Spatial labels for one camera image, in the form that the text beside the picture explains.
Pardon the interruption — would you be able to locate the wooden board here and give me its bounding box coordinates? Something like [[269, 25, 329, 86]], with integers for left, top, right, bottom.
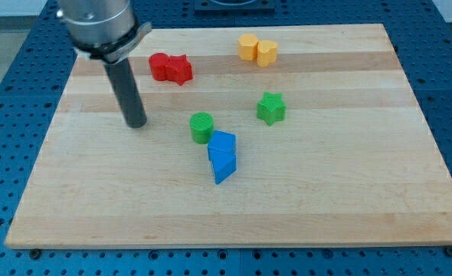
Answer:
[[5, 24, 452, 249]]

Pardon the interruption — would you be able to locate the yellow heart block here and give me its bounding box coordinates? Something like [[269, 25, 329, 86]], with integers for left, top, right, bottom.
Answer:
[[257, 40, 278, 67]]

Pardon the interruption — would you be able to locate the yellow hexagon block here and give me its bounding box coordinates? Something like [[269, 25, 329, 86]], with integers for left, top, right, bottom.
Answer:
[[237, 34, 259, 61]]

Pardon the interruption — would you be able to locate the red star block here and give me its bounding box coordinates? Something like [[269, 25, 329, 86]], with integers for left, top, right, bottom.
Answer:
[[165, 54, 193, 86]]

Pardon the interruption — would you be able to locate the blue cube block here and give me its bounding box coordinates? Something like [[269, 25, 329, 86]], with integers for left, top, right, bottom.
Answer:
[[208, 130, 237, 160]]

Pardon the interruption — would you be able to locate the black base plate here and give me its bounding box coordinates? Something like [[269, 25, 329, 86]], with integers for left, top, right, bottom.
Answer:
[[194, 0, 276, 14]]

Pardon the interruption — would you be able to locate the blue triangle block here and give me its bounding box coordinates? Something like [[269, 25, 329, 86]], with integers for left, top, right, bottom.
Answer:
[[210, 151, 237, 185]]

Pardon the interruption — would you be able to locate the red cylinder block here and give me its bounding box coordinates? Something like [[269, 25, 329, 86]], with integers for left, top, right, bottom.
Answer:
[[149, 53, 169, 81]]

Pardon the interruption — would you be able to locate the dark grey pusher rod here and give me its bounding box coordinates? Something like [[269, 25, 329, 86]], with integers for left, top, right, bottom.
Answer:
[[104, 58, 147, 129]]

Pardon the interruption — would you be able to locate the green cylinder block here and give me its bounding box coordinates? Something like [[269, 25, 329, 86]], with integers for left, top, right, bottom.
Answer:
[[189, 112, 214, 144]]

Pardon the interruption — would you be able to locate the green star block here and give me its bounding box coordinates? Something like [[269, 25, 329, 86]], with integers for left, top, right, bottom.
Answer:
[[257, 92, 287, 127]]

